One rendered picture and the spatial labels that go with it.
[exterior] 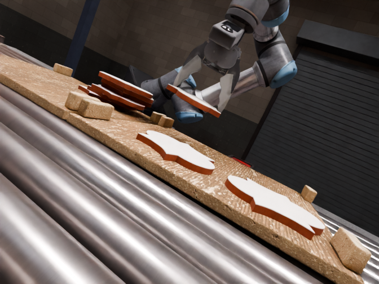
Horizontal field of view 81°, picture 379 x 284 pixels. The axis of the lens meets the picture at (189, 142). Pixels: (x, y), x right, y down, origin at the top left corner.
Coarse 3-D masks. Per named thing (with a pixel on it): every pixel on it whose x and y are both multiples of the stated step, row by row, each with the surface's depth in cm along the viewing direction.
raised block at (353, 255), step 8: (336, 232) 28; (344, 232) 26; (336, 240) 27; (344, 240) 25; (352, 240) 24; (336, 248) 26; (344, 248) 24; (352, 248) 23; (360, 248) 22; (344, 256) 23; (352, 256) 23; (360, 256) 22; (368, 256) 22; (344, 264) 23; (352, 264) 22; (360, 264) 22; (360, 272) 22
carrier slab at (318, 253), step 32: (96, 128) 32; (128, 128) 40; (160, 128) 55; (160, 160) 30; (224, 160) 52; (192, 192) 27; (224, 192) 29; (288, 192) 49; (256, 224) 24; (320, 256) 23
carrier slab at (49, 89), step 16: (0, 64) 45; (16, 64) 53; (32, 64) 65; (0, 80) 38; (16, 80) 38; (32, 80) 44; (48, 80) 51; (64, 80) 63; (32, 96) 36; (48, 96) 37; (64, 96) 42; (64, 112) 34; (112, 112) 48; (128, 112) 58
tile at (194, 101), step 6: (168, 84) 46; (174, 90) 46; (180, 90) 46; (180, 96) 43; (186, 96) 43; (192, 96) 48; (192, 102) 43; (198, 102) 43; (204, 102) 51; (204, 108) 44; (210, 108) 46; (216, 114) 46
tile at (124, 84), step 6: (102, 72) 51; (108, 78) 52; (114, 78) 51; (120, 84) 51; (126, 84) 50; (132, 90) 52; (138, 90) 52; (144, 90) 60; (144, 96) 53; (150, 96) 55
